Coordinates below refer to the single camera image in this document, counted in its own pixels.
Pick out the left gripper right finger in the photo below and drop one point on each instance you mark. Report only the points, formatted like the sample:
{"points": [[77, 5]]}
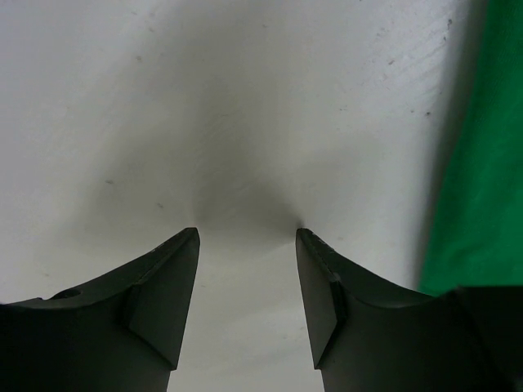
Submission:
{"points": [[369, 334]]}

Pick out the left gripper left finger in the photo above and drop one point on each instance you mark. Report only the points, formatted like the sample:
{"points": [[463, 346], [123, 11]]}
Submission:
{"points": [[122, 331]]}

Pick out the green t shirt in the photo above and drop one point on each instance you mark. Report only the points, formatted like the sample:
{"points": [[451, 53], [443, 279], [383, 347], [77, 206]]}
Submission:
{"points": [[476, 237]]}

